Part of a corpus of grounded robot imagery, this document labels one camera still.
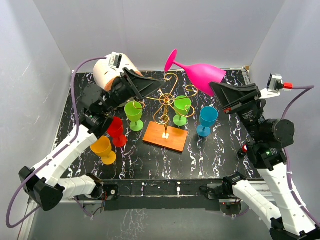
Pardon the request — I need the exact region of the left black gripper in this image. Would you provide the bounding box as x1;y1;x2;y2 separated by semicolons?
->
101;68;166;115

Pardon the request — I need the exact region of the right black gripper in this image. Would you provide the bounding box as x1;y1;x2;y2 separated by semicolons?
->
209;80;264;140

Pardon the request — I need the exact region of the blue wine glass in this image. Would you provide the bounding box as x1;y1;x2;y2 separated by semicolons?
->
196;106;219;137

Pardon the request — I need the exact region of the magenta wine glass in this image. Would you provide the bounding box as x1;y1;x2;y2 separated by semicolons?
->
164;49;227;97

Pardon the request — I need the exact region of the red wine glass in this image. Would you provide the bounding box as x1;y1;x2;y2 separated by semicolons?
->
107;116;128;148

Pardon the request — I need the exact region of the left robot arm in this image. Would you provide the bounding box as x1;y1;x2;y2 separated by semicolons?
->
18;67;166;211

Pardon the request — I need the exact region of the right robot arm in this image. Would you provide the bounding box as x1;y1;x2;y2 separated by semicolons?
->
209;82;320;240

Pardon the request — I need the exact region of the light green wine glass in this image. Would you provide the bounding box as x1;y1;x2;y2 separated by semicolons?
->
124;101;144;132

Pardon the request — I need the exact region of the orange wine glass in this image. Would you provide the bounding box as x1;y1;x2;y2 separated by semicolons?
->
90;136;117;165

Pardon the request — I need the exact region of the round mini drawer cabinet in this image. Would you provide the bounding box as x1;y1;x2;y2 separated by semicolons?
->
93;53;141;92

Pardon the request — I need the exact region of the red push button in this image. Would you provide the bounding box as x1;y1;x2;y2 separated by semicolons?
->
237;144;248;158

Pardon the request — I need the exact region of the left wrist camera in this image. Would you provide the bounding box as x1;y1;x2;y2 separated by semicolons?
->
105;52;123;69

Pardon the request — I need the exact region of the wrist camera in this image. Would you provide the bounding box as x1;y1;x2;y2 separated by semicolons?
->
105;52;123;69
260;74;293;99

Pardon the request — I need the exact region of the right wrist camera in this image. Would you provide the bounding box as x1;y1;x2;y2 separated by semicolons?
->
260;74;293;99

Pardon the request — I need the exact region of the gold wire glass rack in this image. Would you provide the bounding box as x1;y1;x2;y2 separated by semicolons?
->
143;72;199;153

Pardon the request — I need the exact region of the black table front bracket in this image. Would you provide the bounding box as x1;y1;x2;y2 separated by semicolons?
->
79;174;248;212

